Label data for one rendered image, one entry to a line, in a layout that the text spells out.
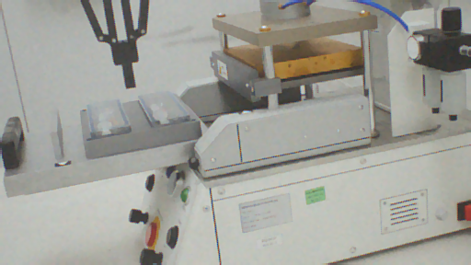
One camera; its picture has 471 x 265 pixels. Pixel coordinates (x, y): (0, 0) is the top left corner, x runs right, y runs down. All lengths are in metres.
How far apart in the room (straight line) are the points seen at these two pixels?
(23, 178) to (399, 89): 0.54
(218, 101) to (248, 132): 0.28
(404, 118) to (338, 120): 0.11
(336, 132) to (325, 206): 0.11
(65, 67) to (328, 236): 1.74
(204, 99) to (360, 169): 0.33
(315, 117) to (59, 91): 1.75
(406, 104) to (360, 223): 0.19
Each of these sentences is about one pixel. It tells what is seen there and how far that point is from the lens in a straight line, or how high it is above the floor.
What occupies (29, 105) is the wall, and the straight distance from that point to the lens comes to 2.54.
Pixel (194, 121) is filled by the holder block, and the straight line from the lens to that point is 0.88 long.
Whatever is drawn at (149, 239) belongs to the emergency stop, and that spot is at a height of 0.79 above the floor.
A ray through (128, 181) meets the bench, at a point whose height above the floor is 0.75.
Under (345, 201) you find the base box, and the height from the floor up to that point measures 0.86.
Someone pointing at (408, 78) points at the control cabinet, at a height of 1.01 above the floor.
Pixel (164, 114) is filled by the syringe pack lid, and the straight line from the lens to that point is 0.91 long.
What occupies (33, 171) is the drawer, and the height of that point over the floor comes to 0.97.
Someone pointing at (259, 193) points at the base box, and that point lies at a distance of 0.86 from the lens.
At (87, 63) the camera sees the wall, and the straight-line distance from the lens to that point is 2.49.
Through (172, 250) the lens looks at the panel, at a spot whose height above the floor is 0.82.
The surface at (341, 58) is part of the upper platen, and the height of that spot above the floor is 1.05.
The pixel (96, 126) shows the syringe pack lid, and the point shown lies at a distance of 0.90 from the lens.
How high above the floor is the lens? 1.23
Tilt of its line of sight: 17 degrees down
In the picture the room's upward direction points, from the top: 7 degrees counter-clockwise
